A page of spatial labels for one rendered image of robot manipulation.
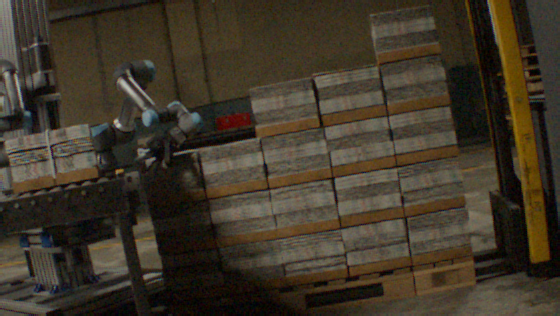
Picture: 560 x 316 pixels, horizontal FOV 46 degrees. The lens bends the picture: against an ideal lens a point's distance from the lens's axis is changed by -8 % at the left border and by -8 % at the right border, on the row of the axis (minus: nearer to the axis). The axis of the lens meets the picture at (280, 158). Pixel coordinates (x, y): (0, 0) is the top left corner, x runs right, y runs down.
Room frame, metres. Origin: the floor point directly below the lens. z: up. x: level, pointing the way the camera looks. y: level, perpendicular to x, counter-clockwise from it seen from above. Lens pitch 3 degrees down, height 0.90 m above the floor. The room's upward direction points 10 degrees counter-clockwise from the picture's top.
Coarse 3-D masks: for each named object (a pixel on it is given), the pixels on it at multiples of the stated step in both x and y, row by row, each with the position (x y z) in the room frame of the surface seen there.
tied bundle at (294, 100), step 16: (304, 80) 3.20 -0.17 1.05; (256, 96) 3.23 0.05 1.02; (272, 96) 3.22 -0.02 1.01; (288, 96) 3.21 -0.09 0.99; (304, 96) 3.20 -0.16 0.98; (256, 112) 3.23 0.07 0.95; (272, 112) 3.22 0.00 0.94; (288, 112) 3.21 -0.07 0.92; (304, 112) 3.20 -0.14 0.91; (320, 112) 3.51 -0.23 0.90
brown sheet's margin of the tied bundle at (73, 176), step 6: (84, 168) 2.85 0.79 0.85; (90, 168) 2.85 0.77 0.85; (96, 168) 2.86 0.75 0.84; (66, 174) 2.83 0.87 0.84; (72, 174) 2.83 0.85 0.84; (78, 174) 2.84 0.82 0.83; (84, 174) 2.85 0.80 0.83; (90, 174) 2.85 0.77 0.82; (96, 174) 2.86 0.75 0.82; (66, 180) 2.83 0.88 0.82; (72, 180) 2.83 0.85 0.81; (78, 180) 2.84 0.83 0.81
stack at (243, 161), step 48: (240, 144) 3.24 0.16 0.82; (288, 144) 3.21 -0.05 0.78; (336, 144) 3.19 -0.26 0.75; (384, 144) 3.15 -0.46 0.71; (288, 192) 3.22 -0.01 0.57; (336, 192) 3.37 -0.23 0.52; (384, 192) 3.16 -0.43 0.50; (192, 240) 3.29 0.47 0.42; (288, 240) 3.22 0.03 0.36; (336, 240) 3.19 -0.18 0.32; (384, 240) 3.16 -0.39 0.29; (192, 288) 3.29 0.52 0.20; (288, 288) 3.36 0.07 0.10; (336, 288) 3.19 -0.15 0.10; (384, 288) 3.16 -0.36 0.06
